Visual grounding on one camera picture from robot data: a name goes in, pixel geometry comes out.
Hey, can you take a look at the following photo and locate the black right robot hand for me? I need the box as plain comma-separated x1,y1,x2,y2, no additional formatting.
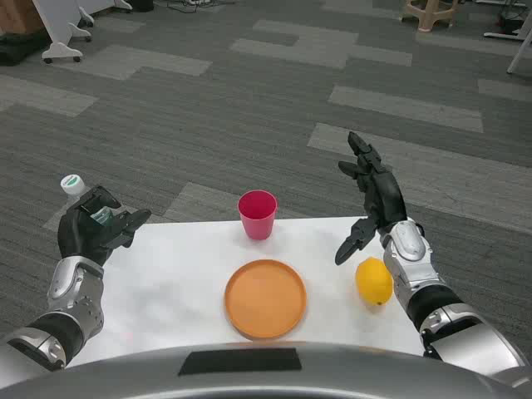
334,131,408,266

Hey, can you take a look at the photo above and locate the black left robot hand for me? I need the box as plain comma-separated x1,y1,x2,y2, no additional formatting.
57,185,153,267

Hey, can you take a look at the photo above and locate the yellow lemon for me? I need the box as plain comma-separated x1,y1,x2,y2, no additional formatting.
355,257,394,308

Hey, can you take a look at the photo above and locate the pink plastic cup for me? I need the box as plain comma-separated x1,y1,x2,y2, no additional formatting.
237,190,278,241

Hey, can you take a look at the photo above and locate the orange round plate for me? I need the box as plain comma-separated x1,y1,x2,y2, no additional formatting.
224,259,308,342

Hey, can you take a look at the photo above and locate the beige plastic stool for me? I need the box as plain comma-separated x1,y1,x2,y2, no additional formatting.
400,0,461,33

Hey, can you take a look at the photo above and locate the white table leg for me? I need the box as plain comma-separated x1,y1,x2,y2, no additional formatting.
505,31,532,75

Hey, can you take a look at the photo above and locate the white desk foot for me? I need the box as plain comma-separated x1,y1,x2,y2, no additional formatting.
483,27,525,42

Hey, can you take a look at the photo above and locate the white rolling stand base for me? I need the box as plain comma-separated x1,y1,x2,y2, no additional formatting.
32,0,95,64

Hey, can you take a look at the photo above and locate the silver robot chest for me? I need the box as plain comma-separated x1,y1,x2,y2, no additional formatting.
0,340,532,399

